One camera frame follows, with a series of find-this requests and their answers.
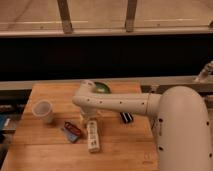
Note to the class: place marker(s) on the white object at right edge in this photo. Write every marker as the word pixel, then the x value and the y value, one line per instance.
pixel 205 72

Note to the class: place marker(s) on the black striped rectangular box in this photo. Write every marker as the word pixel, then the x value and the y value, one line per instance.
pixel 126 117

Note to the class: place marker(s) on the red and blue small packet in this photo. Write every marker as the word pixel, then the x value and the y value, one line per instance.
pixel 72 132

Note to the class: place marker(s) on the right metal frame post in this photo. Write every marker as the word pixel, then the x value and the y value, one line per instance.
pixel 130 15

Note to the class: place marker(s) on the white bottle with label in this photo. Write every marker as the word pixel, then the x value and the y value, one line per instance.
pixel 93 137

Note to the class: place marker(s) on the green bowl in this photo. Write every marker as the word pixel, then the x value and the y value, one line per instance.
pixel 102 88

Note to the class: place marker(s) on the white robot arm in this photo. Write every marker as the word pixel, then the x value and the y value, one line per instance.
pixel 183 124

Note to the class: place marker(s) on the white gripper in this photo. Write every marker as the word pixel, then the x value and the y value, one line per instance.
pixel 86 114

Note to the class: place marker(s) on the metal frame post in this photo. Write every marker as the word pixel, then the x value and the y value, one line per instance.
pixel 130 15
pixel 65 16

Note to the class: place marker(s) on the translucent plastic cup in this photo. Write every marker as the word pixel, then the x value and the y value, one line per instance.
pixel 43 110

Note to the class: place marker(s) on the left metal frame post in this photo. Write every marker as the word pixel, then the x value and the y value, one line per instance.
pixel 65 16

